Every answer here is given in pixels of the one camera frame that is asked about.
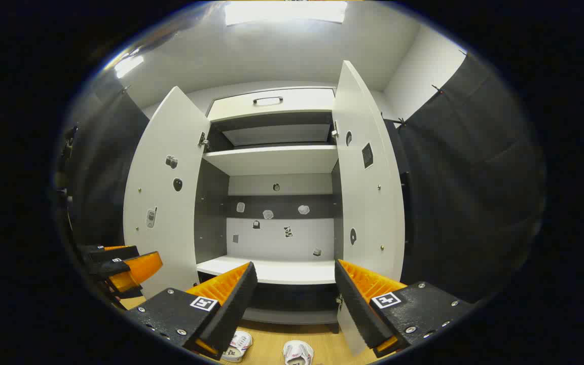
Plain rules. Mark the white canvas shoe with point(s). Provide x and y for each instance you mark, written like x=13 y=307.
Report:
x=236 y=346
x=298 y=352

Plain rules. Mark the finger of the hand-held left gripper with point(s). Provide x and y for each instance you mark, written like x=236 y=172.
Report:
x=137 y=271
x=114 y=253

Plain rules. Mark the white cabinet drawer front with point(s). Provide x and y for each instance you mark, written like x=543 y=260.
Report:
x=302 y=104

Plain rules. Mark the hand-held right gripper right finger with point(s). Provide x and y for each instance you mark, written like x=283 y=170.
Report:
x=360 y=314

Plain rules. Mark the white door with camera sticker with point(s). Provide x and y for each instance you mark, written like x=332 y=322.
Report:
x=165 y=218

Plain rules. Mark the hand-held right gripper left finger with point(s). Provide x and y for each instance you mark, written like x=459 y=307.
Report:
x=233 y=309

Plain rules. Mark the white door with headphone sticker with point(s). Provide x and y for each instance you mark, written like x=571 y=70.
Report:
x=368 y=203

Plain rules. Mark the white cabinet shelf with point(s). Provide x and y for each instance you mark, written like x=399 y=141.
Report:
x=271 y=159
x=292 y=271

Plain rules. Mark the white shoe cabinet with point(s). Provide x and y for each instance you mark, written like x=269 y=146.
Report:
x=282 y=238

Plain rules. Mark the ceiling light panel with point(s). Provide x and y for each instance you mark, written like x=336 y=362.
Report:
x=127 y=65
x=284 y=12

